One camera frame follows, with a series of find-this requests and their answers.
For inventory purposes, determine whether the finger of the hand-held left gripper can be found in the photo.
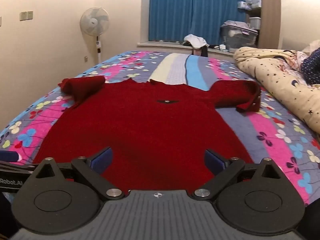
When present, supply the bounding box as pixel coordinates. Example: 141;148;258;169
0;151;35;173

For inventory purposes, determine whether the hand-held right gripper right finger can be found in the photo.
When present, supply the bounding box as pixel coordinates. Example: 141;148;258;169
191;149;288;200

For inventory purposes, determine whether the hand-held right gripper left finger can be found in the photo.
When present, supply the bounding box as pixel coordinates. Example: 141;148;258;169
25;147;125;200

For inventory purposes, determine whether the red knitted sweater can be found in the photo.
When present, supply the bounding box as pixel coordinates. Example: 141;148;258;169
32;76;262;193

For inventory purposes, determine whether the white clothes pile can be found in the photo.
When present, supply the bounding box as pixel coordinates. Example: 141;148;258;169
184;34;209;50

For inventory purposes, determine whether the floral striped bedsheet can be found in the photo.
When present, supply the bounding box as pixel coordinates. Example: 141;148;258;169
0;51;320;205

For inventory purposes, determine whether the cream star-print quilt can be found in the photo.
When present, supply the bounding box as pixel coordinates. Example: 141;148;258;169
234;45;320;137

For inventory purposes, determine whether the dark cloth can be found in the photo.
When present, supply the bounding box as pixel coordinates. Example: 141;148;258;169
192;44;218;57

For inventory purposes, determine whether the clear plastic storage box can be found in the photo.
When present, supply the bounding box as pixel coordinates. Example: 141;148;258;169
220;20;258;53

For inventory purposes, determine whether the navy dotted cloth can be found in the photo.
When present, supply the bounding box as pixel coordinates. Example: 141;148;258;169
300;47;320;85

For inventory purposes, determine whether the white standing fan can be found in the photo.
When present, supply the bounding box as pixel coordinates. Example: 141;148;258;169
80;7;110;64

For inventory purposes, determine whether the blue curtain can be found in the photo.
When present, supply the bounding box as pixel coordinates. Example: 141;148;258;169
149;0;250;46

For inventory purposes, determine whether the wooden shelf unit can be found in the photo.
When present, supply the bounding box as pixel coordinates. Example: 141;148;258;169
237;0;282;49

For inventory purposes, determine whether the stack of white boxes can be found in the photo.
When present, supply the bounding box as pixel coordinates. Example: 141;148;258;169
237;0;262;10

